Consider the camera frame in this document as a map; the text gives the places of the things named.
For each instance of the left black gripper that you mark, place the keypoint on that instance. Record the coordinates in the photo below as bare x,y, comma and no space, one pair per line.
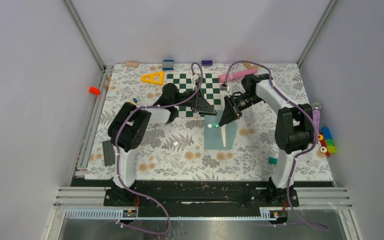
199,104

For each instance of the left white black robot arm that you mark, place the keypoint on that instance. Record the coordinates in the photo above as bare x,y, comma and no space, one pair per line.
128,128

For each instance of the right wooden cylinder peg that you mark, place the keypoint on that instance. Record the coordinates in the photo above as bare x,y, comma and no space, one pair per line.
248,66

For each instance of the colourful block toy pile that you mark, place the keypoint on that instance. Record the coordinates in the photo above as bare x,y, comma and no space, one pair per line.
327,145

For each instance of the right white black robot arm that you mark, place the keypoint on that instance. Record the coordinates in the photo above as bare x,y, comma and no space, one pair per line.
294,129

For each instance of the small green white peg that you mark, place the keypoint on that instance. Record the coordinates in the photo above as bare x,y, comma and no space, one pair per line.
213,125

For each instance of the teal small block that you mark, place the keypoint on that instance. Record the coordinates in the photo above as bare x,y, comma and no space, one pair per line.
272,161

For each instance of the wooden cylinder peg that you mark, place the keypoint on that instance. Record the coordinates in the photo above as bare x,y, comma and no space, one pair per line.
248,66
131,64

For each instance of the green white chessboard mat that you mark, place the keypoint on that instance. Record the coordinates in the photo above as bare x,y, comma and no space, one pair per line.
210,88

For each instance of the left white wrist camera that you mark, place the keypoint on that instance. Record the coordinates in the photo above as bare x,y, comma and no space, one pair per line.
195,78

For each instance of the floral patterned table mat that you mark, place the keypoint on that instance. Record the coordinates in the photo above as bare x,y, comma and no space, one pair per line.
158,159

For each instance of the purple lego brick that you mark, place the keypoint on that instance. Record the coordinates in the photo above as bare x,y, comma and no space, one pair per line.
206,62

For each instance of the pink toy microphone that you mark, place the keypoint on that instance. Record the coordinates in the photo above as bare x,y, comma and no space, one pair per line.
236,75

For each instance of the blue grey lego brick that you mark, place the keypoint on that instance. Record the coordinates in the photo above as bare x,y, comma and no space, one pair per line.
167,65

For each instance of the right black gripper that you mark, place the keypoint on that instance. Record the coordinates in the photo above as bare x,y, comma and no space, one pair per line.
231,110

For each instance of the grey lego baseplate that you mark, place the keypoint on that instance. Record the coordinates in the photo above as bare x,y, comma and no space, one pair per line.
109,155

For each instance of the left wooden cylinder peg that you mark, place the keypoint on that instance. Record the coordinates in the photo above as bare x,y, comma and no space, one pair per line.
131,64

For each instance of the yellow triangle toy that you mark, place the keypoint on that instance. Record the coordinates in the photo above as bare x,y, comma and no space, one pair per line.
155,78

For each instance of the purple glitter microphone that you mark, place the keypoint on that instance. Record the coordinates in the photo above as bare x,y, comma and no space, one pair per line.
316,116

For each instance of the grey-blue envelope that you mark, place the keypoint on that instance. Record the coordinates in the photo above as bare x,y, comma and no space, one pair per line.
213,136

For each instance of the orange red small cylinder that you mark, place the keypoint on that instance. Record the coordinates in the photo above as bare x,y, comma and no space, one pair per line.
95,91

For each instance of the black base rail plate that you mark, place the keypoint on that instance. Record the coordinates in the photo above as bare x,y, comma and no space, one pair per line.
203,198

